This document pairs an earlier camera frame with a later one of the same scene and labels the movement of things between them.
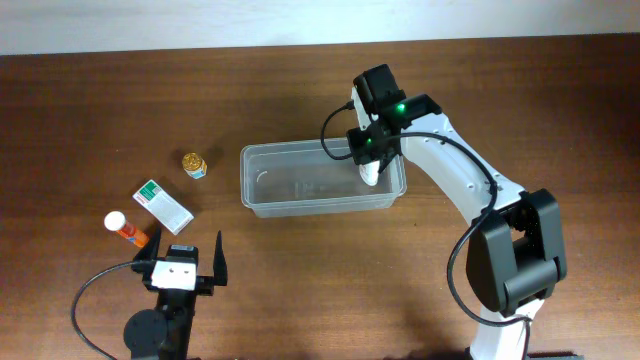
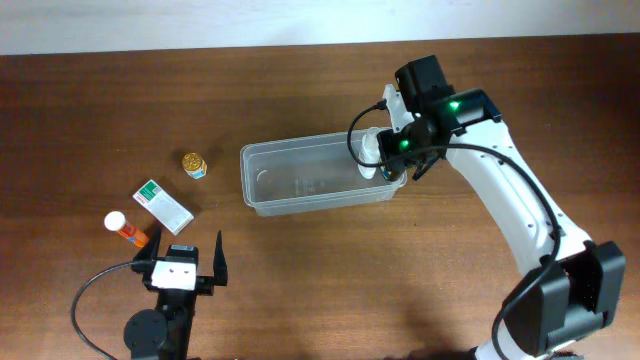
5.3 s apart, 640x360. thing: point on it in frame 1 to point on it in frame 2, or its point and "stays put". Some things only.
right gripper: x=376 y=153 to x=417 y=163
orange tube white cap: x=117 y=221 stays put
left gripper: x=205 y=285 stays put
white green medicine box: x=170 y=212 stays put
